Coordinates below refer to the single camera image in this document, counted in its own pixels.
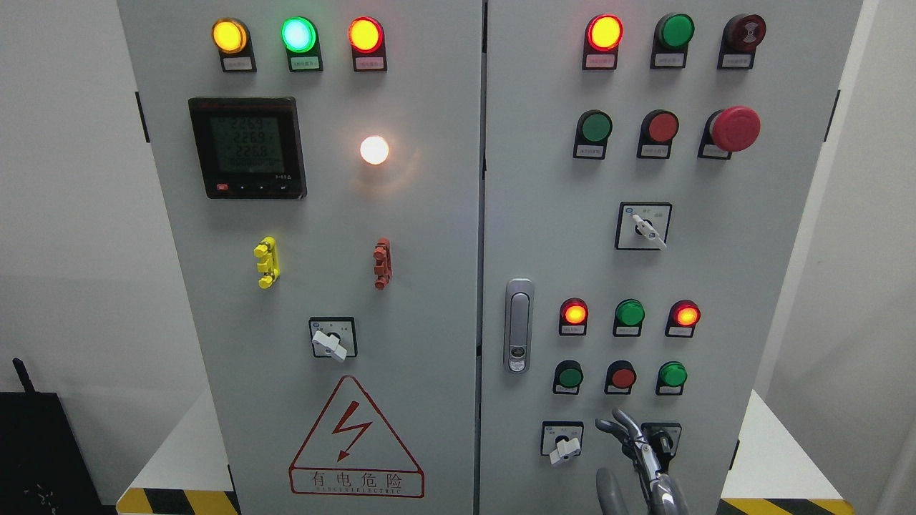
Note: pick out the green indicator lamp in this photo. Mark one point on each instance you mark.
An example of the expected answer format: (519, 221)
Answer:
(670, 41)
(303, 48)
(629, 318)

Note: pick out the red push button lower middle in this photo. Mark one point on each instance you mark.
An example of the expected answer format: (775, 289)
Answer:
(620, 378)

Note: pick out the green push button lower left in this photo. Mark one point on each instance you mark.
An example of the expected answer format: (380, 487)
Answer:
(568, 378)

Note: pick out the white platform with hazard stripes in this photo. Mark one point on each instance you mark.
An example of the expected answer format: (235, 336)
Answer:
(770, 475)

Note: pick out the yellow terminal connector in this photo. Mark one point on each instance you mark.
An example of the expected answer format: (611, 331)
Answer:
(266, 254)

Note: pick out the lower left rotary selector switch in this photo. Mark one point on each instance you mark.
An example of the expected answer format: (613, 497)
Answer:
(561, 440)

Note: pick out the red electrical hazard warning sticker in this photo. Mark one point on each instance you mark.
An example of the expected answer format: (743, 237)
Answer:
(352, 450)

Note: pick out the white glowing indicator lamp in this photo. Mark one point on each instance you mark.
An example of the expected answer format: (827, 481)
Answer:
(374, 150)

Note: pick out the green push button lower right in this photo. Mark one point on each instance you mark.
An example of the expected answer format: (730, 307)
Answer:
(671, 379)

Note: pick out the green indicator lamp top left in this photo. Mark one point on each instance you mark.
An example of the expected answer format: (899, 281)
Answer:
(303, 48)

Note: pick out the green indicator lamp top right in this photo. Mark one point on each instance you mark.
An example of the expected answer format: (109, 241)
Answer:
(670, 41)

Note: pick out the red indicator lamp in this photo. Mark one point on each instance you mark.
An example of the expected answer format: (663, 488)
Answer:
(367, 40)
(573, 317)
(601, 42)
(682, 319)

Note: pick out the black knob selector switch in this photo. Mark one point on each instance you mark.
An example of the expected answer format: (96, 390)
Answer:
(663, 438)

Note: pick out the red indicator lamp middle right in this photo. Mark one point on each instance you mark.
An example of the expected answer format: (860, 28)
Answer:
(682, 319)

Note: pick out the silver door handle lock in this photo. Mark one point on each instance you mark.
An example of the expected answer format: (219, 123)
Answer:
(519, 295)

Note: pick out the red push button upper row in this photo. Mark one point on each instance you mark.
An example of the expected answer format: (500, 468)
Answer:
(656, 134)

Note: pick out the black digital power meter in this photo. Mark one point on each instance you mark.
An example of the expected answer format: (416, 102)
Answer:
(249, 147)

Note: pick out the red indicator lamp top left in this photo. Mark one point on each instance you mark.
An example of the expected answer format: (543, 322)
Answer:
(367, 40)

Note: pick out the left door rotary selector switch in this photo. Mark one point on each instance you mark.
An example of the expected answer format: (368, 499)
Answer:
(333, 337)

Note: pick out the red indicator lamp top right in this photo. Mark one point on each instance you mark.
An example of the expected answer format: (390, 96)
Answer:
(601, 42)

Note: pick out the green push button upper row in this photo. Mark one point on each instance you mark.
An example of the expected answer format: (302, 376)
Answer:
(591, 135)

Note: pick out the grey electrical control cabinet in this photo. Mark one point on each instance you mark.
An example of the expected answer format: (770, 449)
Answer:
(479, 105)

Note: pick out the yellow indicator lamp top left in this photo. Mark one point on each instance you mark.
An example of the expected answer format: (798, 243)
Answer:
(235, 49)

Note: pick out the black device with antenna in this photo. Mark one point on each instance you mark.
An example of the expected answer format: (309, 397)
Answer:
(42, 468)

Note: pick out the green indicator lamp middle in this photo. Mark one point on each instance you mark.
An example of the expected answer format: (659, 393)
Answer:
(629, 318)

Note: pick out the red emergency stop mushroom button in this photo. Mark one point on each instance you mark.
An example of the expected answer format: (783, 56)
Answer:
(728, 131)

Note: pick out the red terminal connector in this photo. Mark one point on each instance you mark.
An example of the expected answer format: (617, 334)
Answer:
(383, 266)

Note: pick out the red indicator lamp middle left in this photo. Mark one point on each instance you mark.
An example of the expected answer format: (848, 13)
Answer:
(573, 317)

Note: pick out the upper right rotary selector switch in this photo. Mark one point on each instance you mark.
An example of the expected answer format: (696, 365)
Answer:
(643, 225)

